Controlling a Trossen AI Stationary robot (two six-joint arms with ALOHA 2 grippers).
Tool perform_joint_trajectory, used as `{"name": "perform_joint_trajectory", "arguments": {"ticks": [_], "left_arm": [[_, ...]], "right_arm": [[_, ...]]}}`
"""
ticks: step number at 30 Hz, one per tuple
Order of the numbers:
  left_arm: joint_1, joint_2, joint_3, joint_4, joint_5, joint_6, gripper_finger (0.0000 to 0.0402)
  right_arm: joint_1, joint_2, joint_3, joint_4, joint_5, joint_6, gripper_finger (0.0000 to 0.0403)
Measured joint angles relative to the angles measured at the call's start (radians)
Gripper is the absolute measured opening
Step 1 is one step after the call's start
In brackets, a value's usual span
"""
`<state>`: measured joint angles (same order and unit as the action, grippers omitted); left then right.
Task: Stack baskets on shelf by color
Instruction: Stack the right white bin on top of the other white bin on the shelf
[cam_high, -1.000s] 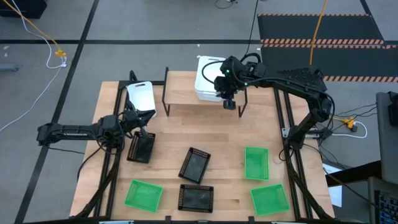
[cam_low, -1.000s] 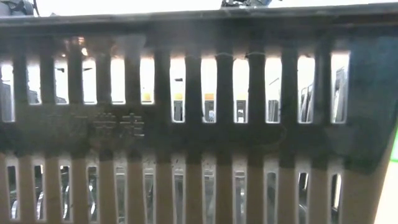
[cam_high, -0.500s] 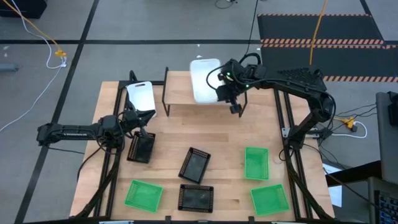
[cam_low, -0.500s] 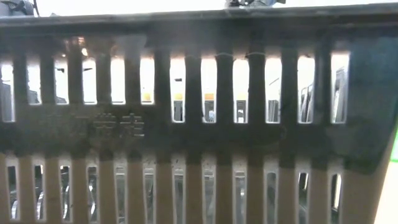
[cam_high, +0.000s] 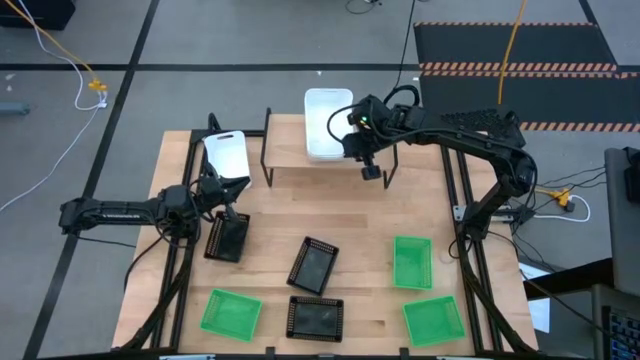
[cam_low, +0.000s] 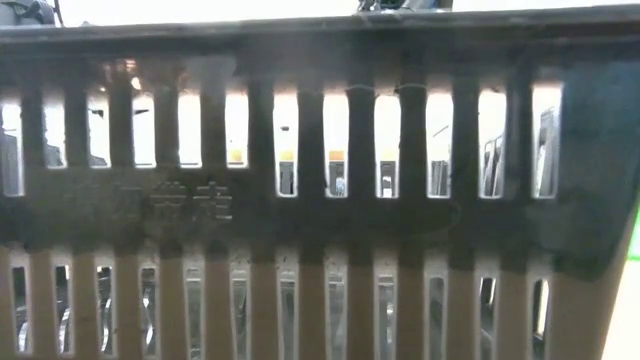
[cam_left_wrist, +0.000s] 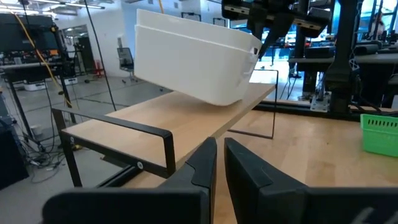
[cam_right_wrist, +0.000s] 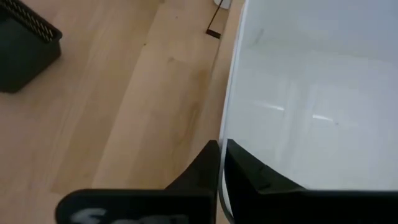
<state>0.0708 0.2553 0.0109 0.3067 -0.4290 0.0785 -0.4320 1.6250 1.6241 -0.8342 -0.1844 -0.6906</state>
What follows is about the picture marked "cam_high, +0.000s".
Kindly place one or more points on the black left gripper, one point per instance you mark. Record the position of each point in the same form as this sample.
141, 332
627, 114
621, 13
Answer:
211, 190

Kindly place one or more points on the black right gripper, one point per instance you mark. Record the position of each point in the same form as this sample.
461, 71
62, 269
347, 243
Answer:
367, 146

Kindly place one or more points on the black plastic slotted basket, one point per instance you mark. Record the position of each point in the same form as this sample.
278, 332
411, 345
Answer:
227, 240
315, 320
312, 265

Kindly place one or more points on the green plastic mesh basket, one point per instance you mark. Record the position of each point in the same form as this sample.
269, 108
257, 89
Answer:
434, 322
231, 316
412, 262

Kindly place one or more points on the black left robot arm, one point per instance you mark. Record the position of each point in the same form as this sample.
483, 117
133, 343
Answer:
120, 212

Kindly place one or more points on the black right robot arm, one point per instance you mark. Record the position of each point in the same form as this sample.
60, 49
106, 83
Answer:
480, 137

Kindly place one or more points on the black hazard-striped floor mat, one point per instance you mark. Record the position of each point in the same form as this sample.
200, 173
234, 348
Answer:
460, 45
465, 95

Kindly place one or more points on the black power adapter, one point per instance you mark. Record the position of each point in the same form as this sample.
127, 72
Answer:
522, 214

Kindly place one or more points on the short grey bar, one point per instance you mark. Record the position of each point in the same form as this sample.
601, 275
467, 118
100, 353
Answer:
12, 109

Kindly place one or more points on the white paper sheet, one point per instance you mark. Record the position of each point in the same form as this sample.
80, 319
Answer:
540, 315

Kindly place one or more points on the black beam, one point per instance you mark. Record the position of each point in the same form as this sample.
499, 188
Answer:
570, 280

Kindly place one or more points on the large black floor box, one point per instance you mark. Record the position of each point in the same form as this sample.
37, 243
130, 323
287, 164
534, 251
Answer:
35, 12

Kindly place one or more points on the black desk device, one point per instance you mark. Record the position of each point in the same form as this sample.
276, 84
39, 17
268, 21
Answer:
634, 180

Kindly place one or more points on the grey desk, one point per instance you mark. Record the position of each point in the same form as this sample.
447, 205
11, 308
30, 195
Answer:
622, 240

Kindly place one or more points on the black keyboard coloured keys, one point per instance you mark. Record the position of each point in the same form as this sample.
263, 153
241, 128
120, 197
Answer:
625, 340

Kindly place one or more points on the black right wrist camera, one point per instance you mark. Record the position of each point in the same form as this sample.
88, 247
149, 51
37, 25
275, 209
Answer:
371, 174

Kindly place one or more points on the black aluminium table frame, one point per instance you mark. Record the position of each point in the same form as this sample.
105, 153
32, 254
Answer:
175, 320

